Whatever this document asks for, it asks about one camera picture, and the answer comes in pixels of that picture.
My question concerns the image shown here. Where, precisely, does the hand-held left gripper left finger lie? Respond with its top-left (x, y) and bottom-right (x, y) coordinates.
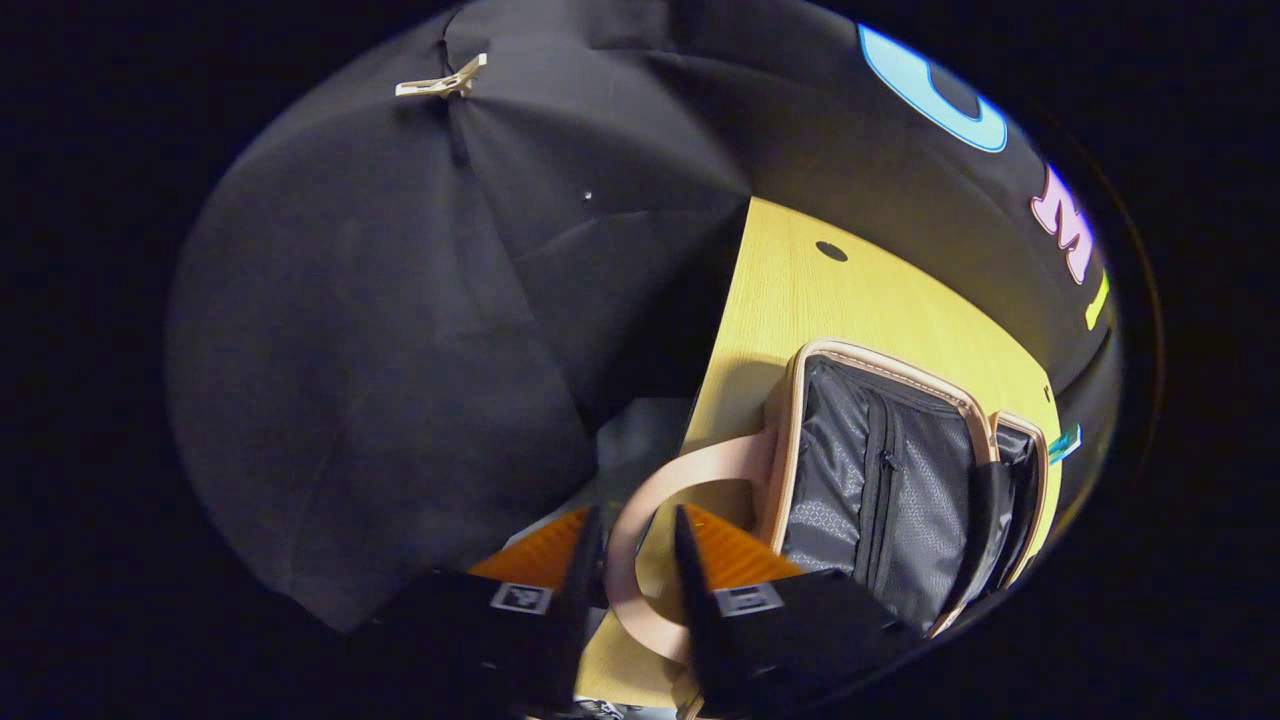
top-left (350, 505), bottom-right (607, 720)

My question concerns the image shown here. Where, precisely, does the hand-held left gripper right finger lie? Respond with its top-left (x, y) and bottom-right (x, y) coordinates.
top-left (672, 504), bottom-right (923, 719)

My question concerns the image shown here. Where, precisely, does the wooden clothespin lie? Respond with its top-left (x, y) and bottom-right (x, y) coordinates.
top-left (395, 53), bottom-right (489, 99)

